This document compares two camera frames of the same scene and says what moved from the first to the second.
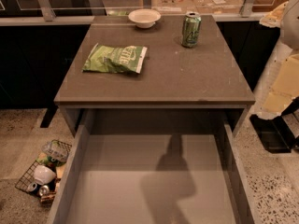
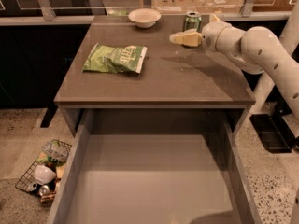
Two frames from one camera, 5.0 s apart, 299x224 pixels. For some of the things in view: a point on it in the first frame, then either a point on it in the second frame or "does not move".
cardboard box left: (172, 0) does not move
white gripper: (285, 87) to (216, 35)
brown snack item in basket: (46, 200) does not move
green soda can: (191, 30) does not move
